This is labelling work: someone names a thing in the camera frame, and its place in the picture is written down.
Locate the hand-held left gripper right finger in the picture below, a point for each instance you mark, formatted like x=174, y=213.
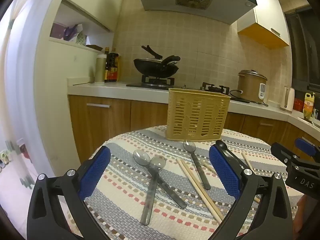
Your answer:
x=225, y=172

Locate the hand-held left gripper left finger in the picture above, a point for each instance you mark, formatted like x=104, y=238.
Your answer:
x=93, y=170

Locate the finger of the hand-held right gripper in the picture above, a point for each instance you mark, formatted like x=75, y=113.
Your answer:
x=305, y=146
x=282, y=152

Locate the wooden chopstick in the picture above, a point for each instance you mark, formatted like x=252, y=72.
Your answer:
x=247, y=161
x=203, y=191
x=197, y=192
x=207, y=167

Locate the transparent grey plastic spoon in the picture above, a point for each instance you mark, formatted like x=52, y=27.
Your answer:
x=148, y=205
x=141, y=157
x=200, y=170

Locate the dark plastic spoon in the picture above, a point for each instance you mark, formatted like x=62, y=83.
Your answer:
x=221, y=145

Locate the yellow plastic slotted basket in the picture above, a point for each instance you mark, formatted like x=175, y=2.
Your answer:
x=197, y=115

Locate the striped woven tablecloth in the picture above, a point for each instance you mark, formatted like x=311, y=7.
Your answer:
x=125, y=170

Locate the yellow oil bottle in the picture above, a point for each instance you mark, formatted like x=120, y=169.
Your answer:
x=308, y=106

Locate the red container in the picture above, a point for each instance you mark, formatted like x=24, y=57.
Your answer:
x=298, y=105

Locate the wooden base cabinet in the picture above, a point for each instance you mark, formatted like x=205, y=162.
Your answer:
x=100, y=125

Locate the white kettle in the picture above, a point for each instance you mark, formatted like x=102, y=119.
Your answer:
x=288, y=100

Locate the brown rice cooker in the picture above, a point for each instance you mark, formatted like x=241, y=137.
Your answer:
x=250, y=87

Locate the white kitchen countertop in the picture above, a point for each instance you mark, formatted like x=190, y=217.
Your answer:
x=100, y=88

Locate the black burner grate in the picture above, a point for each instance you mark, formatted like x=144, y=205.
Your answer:
x=157, y=80
x=216, y=88

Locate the dark window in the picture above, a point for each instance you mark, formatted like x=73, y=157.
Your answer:
x=305, y=55

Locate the black glass gas cooktop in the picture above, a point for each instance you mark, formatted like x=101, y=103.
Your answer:
x=190, y=88

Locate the white cylindrical canister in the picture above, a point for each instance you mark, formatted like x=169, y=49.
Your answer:
x=100, y=70

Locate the dark soy sauce bottle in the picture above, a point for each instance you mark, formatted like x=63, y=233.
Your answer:
x=107, y=67

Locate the red label sauce bottle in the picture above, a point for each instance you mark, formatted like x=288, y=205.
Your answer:
x=114, y=67

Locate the black wok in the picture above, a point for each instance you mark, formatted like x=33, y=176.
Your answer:
x=155, y=68

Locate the purple and white bag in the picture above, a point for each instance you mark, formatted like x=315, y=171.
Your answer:
x=75, y=35

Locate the purple box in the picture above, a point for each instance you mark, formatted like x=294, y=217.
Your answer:
x=57, y=31

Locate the cream wall cabinet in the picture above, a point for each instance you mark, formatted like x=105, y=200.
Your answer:
x=262, y=22

